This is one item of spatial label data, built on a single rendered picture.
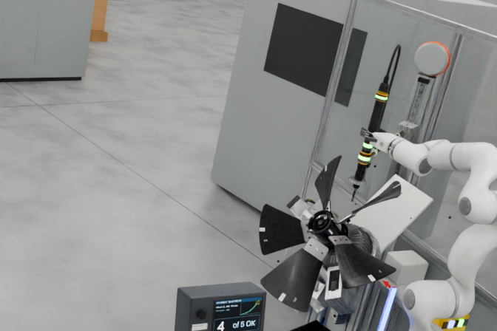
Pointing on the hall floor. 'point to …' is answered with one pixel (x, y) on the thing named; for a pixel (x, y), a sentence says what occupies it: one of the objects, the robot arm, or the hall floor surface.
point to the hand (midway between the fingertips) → (372, 132)
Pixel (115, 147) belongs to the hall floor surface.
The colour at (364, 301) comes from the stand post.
